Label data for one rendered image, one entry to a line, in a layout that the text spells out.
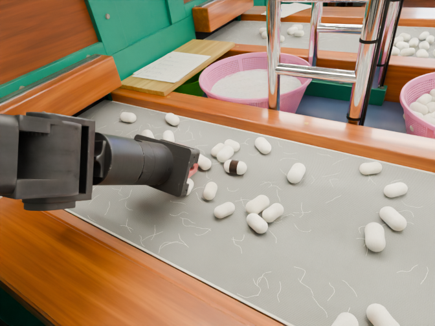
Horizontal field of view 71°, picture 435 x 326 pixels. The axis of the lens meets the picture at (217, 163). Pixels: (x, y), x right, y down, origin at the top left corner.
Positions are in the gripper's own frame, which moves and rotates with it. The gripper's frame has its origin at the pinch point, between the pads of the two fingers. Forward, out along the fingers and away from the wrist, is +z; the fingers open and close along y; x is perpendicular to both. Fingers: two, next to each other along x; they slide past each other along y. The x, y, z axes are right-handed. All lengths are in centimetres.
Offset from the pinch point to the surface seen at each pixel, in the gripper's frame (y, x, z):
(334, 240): -23.4, 3.4, -1.0
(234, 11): 30, -48, 48
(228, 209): -9.6, 3.6, -3.8
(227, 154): -3.4, -3.3, 4.0
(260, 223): -14.7, 3.8, -4.4
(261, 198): -13.0, 1.1, -1.7
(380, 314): -29.6, 7.1, -8.1
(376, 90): -19.9, -25.2, 36.8
